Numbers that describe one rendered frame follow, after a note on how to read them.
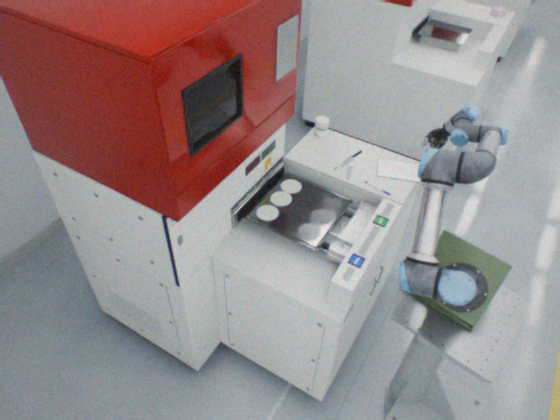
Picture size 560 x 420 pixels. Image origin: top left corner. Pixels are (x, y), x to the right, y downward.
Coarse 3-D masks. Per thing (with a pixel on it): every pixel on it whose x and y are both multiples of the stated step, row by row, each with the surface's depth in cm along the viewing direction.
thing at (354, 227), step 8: (352, 216) 206; (360, 216) 206; (368, 216) 207; (352, 224) 203; (360, 224) 203; (344, 232) 199; (352, 232) 199; (360, 232) 199; (344, 248) 192; (328, 256) 190
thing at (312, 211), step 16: (288, 176) 222; (272, 192) 213; (304, 192) 214; (320, 192) 214; (256, 208) 205; (288, 208) 206; (304, 208) 206; (320, 208) 206; (336, 208) 207; (272, 224) 198; (288, 224) 198; (304, 224) 199; (320, 224) 199; (304, 240) 192; (320, 240) 192
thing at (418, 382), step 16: (416, 336) 200; (416, 352) 202; (432, 352) 195; (400, 368) 223; (416, 368) 208; (432, 368) 204; (400, 384) 225; (416, 384) 216; (432, 384) 218; (448, 384) 240; (400, 400) 232; (416, 400) 231; (432, 400) 225; (448, 400) 217; (464, 400) 234; (480, 400) 235; (384, 416) 228; (400, 416) 227; (416, 416) 228; (432, 416) 228; (448, 416) 224; (464, 416) 229
